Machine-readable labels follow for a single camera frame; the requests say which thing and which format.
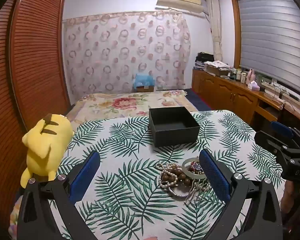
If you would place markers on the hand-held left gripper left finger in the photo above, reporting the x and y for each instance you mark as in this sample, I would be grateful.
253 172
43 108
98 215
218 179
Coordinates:
86 177

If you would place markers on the yellow plush toy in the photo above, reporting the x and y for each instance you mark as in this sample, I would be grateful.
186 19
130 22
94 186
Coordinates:
45 145

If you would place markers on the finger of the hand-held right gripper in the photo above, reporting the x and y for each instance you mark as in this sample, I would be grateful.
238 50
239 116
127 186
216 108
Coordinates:
281 128
267 140

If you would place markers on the wooden sideboard cabinet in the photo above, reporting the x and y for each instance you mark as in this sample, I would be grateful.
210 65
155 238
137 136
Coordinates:
227 92

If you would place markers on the blue plastic bag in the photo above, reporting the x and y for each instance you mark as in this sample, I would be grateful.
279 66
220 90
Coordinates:
143 80

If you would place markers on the leaf print tablecloth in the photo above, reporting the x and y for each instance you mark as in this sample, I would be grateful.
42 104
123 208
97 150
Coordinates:
120 155

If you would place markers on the silver cuff bangle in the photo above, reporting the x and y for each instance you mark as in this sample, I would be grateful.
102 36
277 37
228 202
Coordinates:
177 195

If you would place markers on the pale jade bangle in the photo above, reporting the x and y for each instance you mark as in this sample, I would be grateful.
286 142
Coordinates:
185 168

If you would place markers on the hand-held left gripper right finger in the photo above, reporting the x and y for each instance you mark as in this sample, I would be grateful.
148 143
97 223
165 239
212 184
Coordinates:
215 177

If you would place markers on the cream tied curtain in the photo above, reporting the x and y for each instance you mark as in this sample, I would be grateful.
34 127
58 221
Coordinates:
216 30

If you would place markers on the pile of dark clothes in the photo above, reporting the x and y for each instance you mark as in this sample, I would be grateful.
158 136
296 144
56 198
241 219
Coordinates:
203 57

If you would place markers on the flat box with papers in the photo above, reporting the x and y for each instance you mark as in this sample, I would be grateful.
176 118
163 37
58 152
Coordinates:
215 70

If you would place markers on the black cardboard jewelry box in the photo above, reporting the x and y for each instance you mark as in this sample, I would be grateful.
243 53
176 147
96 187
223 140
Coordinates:
175 135

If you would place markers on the floral bed blanket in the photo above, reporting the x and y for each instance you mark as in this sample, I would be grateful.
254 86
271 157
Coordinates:
115 105

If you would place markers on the pink bunny figure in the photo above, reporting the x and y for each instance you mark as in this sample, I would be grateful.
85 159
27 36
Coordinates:
251 75

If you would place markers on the small brown cardboard box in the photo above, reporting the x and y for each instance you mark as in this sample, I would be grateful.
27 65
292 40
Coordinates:
145 88

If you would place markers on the wooden louvred wardrobe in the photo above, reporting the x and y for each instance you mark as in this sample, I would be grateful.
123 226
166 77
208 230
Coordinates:
35 55

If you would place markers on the pink tissue box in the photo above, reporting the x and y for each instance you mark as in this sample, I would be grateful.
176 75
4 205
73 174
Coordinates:
253 86

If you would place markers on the grey window blind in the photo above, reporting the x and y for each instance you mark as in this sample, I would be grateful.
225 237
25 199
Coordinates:
272 42

